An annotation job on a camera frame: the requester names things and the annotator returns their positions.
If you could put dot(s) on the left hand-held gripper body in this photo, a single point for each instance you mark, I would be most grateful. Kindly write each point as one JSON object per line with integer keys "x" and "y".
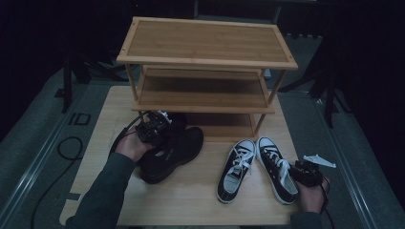
{"x": 151, "y": 129}

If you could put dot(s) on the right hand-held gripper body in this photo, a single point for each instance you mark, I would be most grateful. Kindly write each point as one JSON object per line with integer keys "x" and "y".
{"x": 312, "y": 175}

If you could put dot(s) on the black white canvas sneaker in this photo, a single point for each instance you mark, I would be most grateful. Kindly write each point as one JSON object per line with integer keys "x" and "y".
{"x": 232, "y": 186}
{"x": 270, "y": 160}

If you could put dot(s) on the black leather shoe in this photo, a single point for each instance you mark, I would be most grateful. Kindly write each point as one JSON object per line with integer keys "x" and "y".
{"x": 179, "y": 122}
{"x": 178, "y": 149}

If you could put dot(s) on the wooden three-tier shoe rack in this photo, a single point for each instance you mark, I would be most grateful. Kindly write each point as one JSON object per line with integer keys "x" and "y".
{"x": 207, "y": 41}

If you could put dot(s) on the person's right hand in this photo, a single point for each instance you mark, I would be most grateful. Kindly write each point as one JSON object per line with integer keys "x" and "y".
{"x": 312, "y": 198}

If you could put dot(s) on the person's left hand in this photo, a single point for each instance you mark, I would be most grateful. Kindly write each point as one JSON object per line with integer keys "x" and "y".
{"x": 130, "y": 146}

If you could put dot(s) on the black tape floor marking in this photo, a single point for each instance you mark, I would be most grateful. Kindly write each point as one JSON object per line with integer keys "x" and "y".
{"x": 79, "y": 119}

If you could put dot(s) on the black metal stand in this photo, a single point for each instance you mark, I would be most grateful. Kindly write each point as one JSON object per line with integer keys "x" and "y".
{"x": 329, "y": 101}
{"x": 67, "y": 89}

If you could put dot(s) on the grey metal floor rail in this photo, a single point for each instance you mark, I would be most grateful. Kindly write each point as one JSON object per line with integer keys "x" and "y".
{"x": 35, "y": 165}
{"x": 347, "y": 168}

